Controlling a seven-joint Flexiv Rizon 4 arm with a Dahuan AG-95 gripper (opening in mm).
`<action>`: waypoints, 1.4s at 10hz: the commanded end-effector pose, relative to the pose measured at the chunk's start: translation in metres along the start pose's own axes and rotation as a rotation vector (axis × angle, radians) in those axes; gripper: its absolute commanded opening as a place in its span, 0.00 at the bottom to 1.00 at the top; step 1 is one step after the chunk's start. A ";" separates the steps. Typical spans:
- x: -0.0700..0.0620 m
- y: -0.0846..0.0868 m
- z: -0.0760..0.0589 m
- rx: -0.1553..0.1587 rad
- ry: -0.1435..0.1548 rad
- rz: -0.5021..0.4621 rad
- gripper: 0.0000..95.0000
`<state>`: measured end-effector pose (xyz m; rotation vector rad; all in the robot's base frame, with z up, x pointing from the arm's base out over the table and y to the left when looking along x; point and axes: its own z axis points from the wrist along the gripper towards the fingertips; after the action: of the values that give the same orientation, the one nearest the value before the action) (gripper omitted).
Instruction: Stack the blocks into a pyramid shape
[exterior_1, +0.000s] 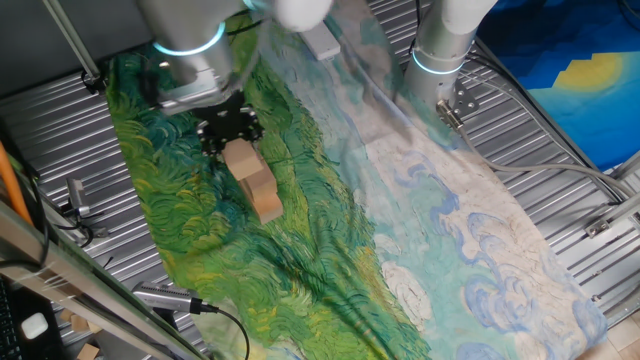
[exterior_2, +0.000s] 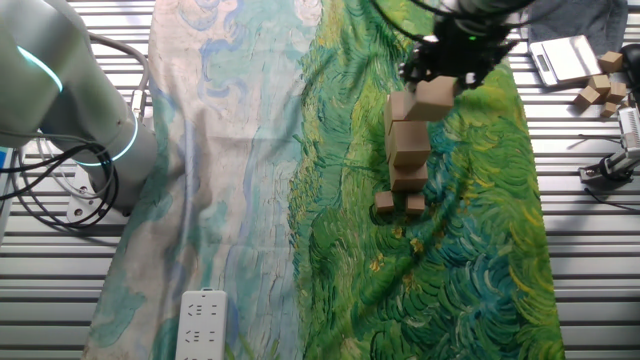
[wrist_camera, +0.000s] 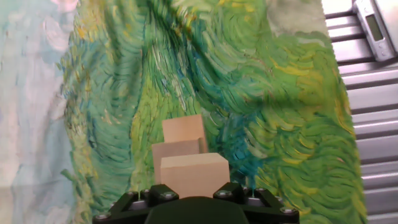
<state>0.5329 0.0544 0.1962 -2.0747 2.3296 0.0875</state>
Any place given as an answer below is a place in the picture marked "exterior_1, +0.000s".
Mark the large wooden cube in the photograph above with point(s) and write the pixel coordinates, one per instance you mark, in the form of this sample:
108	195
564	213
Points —
270	209
246	189
265	182
242	159

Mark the aluminium frame rail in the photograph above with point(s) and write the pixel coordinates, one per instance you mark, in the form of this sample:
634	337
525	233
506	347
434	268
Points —
630	167
627	207

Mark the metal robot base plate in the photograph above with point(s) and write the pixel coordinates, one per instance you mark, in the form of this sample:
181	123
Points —
465	102

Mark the black keyboard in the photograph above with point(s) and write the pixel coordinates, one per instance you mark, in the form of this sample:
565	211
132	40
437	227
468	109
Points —
6	330

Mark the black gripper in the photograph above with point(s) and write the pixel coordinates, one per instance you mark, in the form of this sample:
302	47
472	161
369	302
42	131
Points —
227	120

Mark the blue and yellow cloth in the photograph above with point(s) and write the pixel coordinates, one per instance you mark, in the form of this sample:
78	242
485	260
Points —
575	100

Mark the small wooden cube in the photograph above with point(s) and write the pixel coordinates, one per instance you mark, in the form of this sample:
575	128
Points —
79	323
89	351
95	327
65	314

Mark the metal corner bracket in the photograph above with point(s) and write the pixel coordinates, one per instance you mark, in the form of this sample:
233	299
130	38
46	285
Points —
597	227

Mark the ribbed silver camera on stand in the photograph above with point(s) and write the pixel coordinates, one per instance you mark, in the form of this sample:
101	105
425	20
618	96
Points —
160	297

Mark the orange pipe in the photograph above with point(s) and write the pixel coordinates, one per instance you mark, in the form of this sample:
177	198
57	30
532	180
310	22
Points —
10	185

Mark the painted landscape cloth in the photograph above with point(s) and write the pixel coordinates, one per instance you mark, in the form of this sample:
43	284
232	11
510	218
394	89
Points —
425	225

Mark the white earbud case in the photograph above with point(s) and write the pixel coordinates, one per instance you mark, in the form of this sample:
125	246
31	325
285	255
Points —
34	325

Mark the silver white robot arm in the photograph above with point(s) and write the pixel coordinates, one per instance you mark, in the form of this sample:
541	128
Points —
190	30

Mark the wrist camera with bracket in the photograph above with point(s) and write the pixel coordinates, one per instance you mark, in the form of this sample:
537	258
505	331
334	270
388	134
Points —
192	95

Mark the aluminium frame beam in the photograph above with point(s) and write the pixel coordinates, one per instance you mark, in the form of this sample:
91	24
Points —
75	280

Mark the white power strip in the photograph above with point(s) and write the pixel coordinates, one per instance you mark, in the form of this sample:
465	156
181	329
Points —
322	42

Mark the slanted metal pole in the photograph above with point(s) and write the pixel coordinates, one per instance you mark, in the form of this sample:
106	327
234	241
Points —
70	40

